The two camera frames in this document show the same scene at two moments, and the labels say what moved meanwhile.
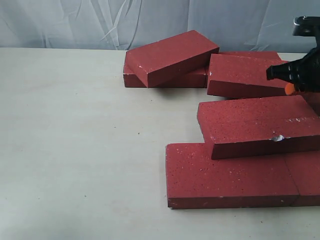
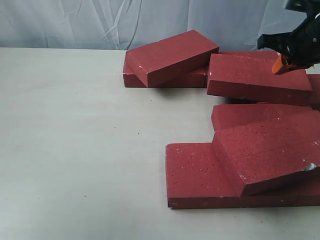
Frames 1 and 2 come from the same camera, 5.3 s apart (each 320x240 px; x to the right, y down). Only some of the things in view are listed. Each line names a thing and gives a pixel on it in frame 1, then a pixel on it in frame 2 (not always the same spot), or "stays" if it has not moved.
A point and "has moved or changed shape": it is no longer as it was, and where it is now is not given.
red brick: (171, 58) stays
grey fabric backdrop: (232, 25) stays
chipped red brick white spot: (259, 126) has moved or changed shape
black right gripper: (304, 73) -> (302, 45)
